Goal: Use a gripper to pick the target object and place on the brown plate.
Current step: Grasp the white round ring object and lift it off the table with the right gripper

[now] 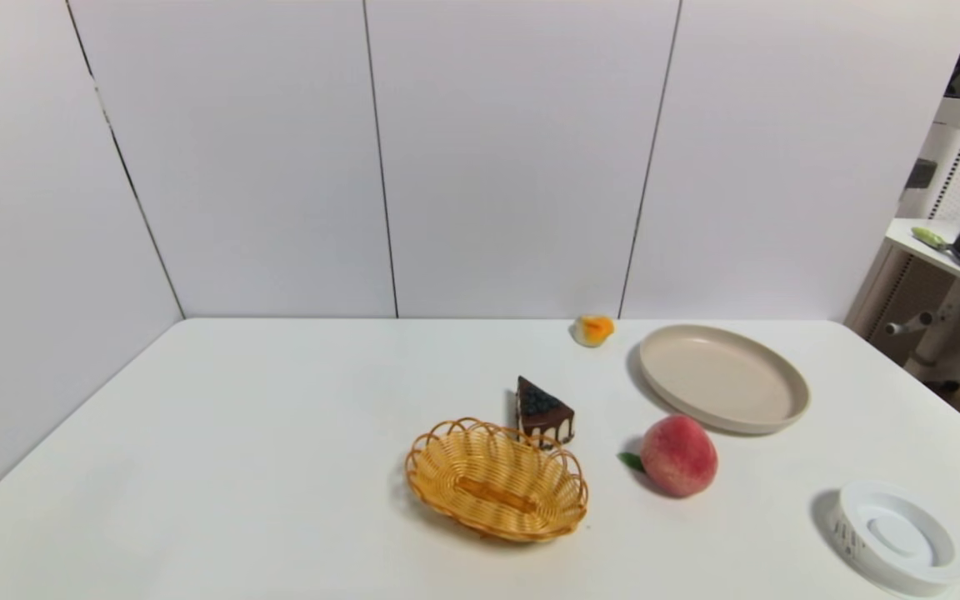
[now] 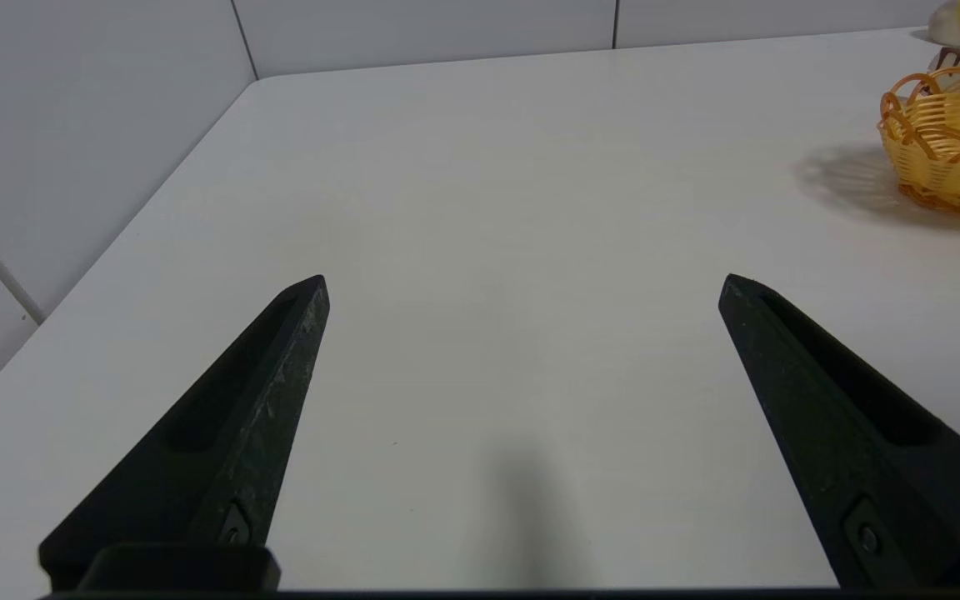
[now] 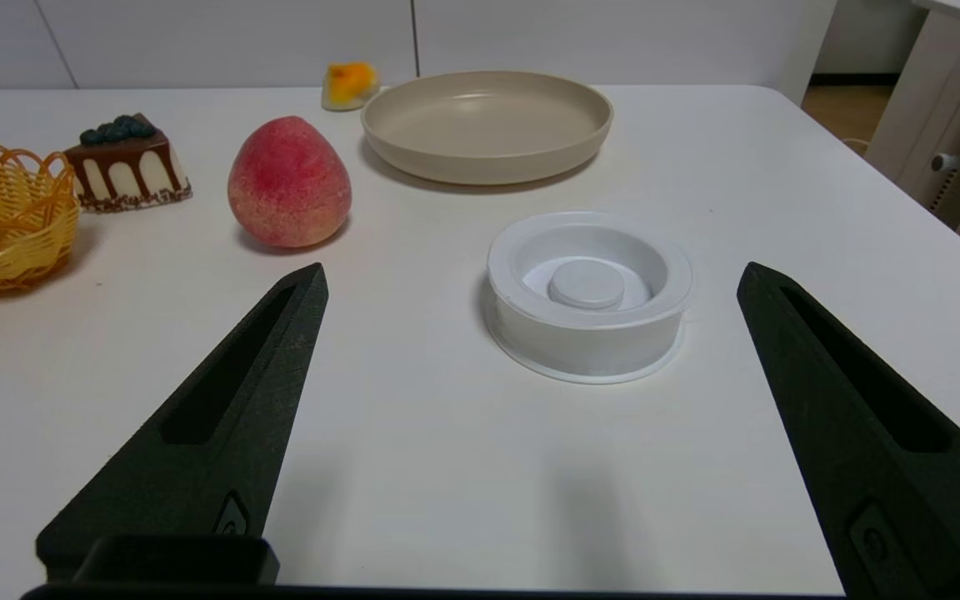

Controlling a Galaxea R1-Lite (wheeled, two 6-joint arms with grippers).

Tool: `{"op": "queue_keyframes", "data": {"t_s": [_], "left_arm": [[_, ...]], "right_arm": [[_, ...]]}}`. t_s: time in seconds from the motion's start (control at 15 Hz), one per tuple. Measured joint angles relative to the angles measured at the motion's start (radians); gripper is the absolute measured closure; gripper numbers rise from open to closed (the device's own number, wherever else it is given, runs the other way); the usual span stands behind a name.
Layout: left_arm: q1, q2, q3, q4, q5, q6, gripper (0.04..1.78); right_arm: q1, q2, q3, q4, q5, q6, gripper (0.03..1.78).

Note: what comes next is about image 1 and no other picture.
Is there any small yellow orange toy fruit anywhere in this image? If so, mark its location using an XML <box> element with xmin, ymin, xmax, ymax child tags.
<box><xmin>572</xmin><ymin>315</ymin><xmax>616</xmax><ymax>348</ymax></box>

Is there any white round plastic dish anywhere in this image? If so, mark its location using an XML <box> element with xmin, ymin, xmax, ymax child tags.
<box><xmin>828</xmin><ymin>480</ymin><xmax>960</xmax><ymax>598</ymax></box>

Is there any chocolate cake slice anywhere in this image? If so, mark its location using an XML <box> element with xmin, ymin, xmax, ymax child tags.
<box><xmin>515</xmin><ymin>376</ymin><xmax>576</xmax><ymax>449</ymax></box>

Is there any white side table top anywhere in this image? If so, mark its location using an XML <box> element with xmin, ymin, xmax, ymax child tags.
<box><xmin>885</xmin><ymin>218</ymin><xmax>960</xmax><ymax>306</ymax></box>

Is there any pink peach with leaf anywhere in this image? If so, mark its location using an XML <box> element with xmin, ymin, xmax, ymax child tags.
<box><xmin>618</xmin><ymin>415</ymin><xmax>719</xmax><ymax>499</ymax></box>

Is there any beige round plate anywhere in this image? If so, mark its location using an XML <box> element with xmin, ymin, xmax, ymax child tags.
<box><xmin>637</xmin><ymin>324</ymin><xmax>812</xmax><ymax>436</ymax></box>

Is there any woven yellow wicker basket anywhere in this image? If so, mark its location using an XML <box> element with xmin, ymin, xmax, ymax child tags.
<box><xmin>404</xmin><ymin>417</ymin><xmax>590</xmax><ymax>544</ymax></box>

